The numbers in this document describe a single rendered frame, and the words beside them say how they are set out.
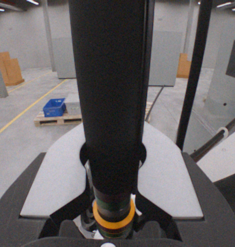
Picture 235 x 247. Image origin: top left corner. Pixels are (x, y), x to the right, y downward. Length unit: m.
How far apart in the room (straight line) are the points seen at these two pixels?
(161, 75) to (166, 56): 0.74
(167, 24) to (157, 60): 7.33
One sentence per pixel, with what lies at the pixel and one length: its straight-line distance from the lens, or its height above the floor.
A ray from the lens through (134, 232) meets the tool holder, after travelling 0.23.
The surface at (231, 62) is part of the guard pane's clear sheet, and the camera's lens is 1.12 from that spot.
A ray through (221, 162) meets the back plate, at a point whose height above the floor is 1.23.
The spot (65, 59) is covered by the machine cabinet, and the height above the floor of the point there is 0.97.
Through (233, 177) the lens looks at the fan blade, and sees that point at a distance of 0.30.
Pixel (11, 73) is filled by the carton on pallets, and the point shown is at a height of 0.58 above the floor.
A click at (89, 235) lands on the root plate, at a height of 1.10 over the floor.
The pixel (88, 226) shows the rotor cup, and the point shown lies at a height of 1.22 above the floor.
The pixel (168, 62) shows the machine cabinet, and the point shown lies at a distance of 5.88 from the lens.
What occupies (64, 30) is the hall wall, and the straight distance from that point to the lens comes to 12.95.
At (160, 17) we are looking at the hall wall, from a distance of 12.77.
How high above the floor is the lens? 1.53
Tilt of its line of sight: 31 degrees down
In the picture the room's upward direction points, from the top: straight up
